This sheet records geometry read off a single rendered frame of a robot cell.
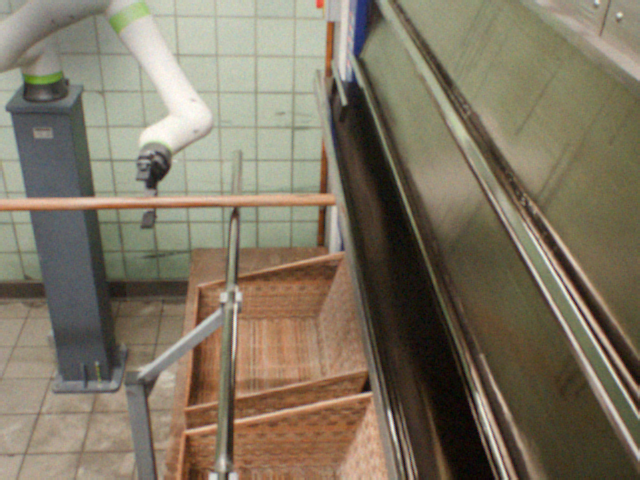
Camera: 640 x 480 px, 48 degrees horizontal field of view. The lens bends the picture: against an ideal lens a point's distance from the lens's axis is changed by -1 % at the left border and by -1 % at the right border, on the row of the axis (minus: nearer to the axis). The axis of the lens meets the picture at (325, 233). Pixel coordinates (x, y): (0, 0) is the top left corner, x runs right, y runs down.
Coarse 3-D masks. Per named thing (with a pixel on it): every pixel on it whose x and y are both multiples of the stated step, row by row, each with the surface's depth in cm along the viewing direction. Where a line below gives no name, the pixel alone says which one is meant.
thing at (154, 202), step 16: (0, 208) 177; (16, 208) 177; (32, 208) 178; (48, 208) 178; (64, 208) 179; (80, 208) 179; (96, 208) 180; (112, 208) 180; (128, 208) 181; (144, 208) 181
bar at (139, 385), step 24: (240, 168) 204; (240, 192) 193; (240, 216) 183; (216, 312) 156; (240, 312) 154; (192, 336) 157; (168, 360) 160; (144, 384) 163; (144, 408) 165; (144, 432) 169; (144, 456) 173; (216, 456) 117
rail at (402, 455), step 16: (320, 80) 193; (320, 96) 184; (336, 144) 158; (336, 160) 151; (336, 176) 147; (352, 208) 135; (352, 224) 129; (352, 240) 125; (352, 256) 123; (368, 272) 117; (368, 288) 113; (368, 304) 110; (368, 320) 107; (384, 352) 100; (384, 368) 98; (384, 384) 95; (384, 400) 93; (384, 416) 92; (400, 416) 90; (400, 432) 88; (400, 448) 86; (400, 464) 84
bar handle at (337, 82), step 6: (336, 66) 193; (336, 72) 189; (336, 78) 186; (336, 84) 191; (342, 84) 182; (336, 90) 192; (342, 90) 178; (342, 96) 175; (342, 102) 173; (348, 102) 171; (342, 108) 173; (348, 108) 171; (342, 114) 174; (342, 120) 175
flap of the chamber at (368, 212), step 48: (336, 96) 190; (336, 192) 145; (384, 192) 147; (384, 240) 131; (384, 288) 118; (384, 336) 107; (432, 336) 109; (432, 384) 100; (384, 432) 91; (432, 432) 92
